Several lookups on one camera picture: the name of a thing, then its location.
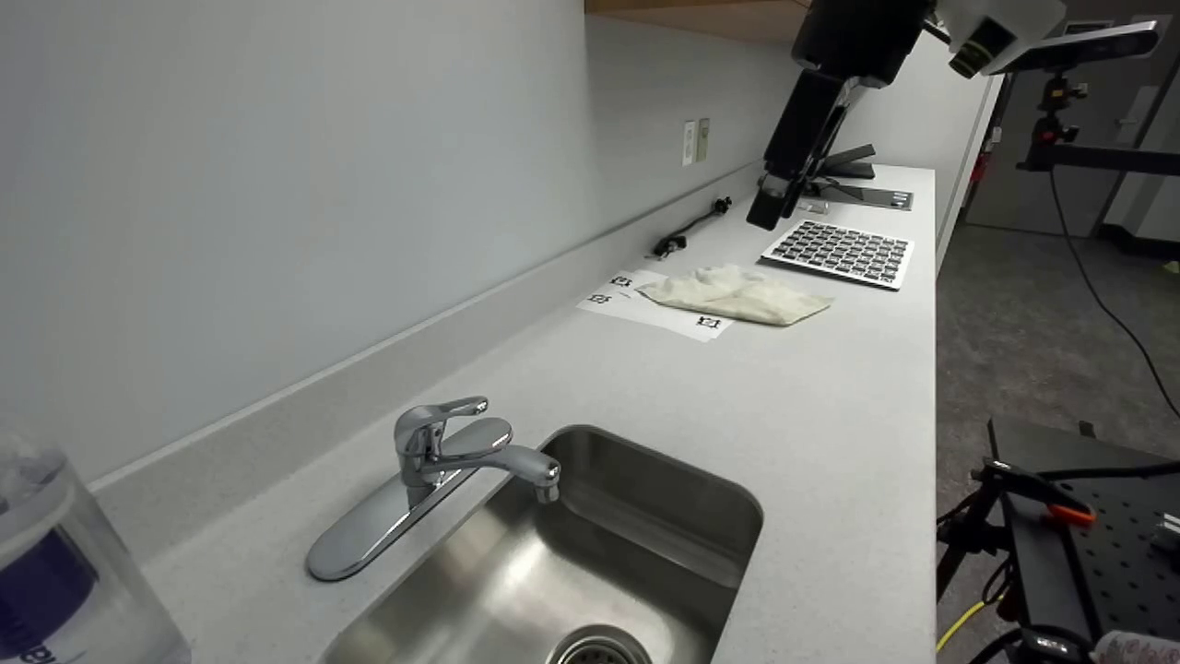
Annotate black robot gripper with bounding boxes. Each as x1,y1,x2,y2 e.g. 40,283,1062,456
747,0,929,228

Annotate chrome faucet with spout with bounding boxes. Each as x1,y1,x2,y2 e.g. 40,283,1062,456
307,395,562,583

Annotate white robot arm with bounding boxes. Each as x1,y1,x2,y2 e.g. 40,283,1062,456
747,0,1067,228

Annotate black metal stand base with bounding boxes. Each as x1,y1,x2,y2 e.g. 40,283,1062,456
806,144,912,211

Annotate black rod tool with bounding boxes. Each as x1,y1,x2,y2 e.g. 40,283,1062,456
648,196,735,260

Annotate white crumpled cloth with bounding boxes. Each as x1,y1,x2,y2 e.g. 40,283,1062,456
640,266,827,329

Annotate white paper with markers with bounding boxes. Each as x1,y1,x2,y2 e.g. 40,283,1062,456
584,270,728,344

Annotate stainless steel sink basin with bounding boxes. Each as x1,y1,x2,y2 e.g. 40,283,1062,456
322,426,763,664

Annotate black perforated cart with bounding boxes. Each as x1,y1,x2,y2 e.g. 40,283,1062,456
935,421,1180,664

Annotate clear bottle blue label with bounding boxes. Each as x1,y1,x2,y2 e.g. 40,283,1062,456
0,431,193,664

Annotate white wall outlet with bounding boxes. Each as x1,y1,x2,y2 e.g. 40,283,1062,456
681,120,710,165

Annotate black floor cable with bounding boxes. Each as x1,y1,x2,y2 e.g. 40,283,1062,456
1045,163,1180,421

